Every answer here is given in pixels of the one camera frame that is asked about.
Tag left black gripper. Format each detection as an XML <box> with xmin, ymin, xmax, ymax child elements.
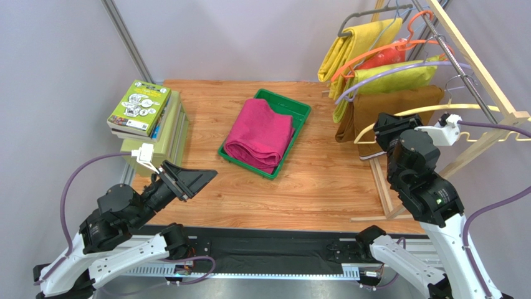
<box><xmin>131</xmin><ymin>159</ymin><xmax>219</xmax><ymax>228</ymax></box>

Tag cream yellow hanger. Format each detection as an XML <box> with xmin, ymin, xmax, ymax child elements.
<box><xmin>353</xmin><ymin>98</ymin><xmax>530</xmax><ymax>145</ymax></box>

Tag pink trousers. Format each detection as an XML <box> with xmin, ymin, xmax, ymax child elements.
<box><xmin>223</xmin><ymin>98</ymin><xmax>294</xmax><ymax>174</ymax></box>

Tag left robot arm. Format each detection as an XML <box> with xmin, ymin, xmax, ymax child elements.
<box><xmin>33</xmin><ymin>160</ymin><xmax>218</xmax><ymax>298</ymax></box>

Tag brown trousers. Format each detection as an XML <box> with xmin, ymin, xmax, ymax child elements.
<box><xmin>335</xmin><ymin>85</ymin><xmax>444</xmax><ymax>143</ymax></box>

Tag lilac hanger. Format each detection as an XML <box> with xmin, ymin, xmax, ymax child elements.
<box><xmin>335</xmin><ymin>60</ymin><xmax>453</xmax><ymax>105</ymax></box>

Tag lime green trousers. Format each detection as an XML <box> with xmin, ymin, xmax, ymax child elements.
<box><xmin>332</xmin><ymin>60</ymin><xmax>438</xmax><ymax>123</ymax></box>

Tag orange hanger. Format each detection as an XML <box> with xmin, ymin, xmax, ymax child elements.
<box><xmin>331</xmin><ymin>10</ymin><xmax>436</xmax><ymax>82</ymax></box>

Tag red orange trousers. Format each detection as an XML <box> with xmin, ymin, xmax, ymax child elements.
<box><xmin>354</xmin><ymin>47</ymin><xmax>406</xmax><ymax>70</ymax></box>

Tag yellow trousers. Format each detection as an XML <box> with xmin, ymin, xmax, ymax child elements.
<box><xmin>317</xmin><ymin>17</ymin><xmax>403</xmax><ymax>100</ymax></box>

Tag grey hanger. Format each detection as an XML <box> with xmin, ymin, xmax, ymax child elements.
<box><xmin>337</xmin><ymin>4</ymin><xmax>413</xmax><ymax>37</ymax></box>

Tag black base mat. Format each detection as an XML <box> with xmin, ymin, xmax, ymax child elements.
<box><xmin>110</xmin><ymin>225</ymin><xmax>424</xmax><ymax>275</ymax></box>

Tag wooden clothes rack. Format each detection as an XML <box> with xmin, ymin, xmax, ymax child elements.
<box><xmin>350</xmin><ymin>1</ymin><xmax>530</xmax><ymax>222</ymax></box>

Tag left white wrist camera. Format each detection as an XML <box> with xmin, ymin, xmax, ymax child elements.
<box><xmin>131</xmin><ymin>143</ymin><xmax>159</xmax><ymax>174</ymax></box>

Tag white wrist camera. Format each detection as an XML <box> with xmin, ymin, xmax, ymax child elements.
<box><xmin>414</xmin><ymin>113</ymin><xmax>462</xmax><ymax>146</ymax></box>
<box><xmin>131</xmin><ymin>143</ymin><xmax>159</xmax><ymax>174</ymax></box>

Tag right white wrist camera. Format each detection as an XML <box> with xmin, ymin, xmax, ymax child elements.
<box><xmin>414</xmin><ymin>113</ymin><xmax>462</xmax><ymax>146</ymax></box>

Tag metal hanging rail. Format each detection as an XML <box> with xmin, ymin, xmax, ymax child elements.
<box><xmin>421</xmin><ymin>1</ymin><xmax>498</xmax><ymax>124</ymax></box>

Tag aluminium corner post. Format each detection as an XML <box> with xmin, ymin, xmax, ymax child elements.
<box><xmin>100</xmin><ymin>0</ymin><xmax>155</xmax><ymax>83</ymax></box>

